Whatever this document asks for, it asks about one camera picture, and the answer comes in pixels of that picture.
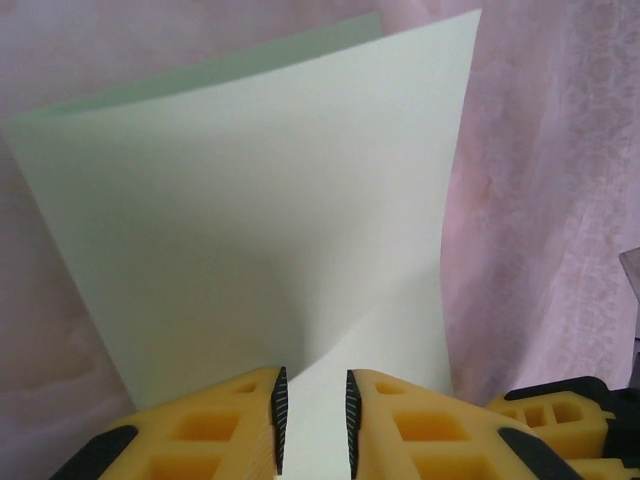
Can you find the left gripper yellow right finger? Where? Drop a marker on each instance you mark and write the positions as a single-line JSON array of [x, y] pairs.
[[475, 450]]

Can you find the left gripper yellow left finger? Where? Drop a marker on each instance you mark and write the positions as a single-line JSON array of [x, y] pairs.
[[150, 425]]

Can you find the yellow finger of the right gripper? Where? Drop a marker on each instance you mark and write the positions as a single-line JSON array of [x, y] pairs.
[[615, 470], [575, 430]]

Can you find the green paper sheet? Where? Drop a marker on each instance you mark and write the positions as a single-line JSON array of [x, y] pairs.
[[250, 200]]

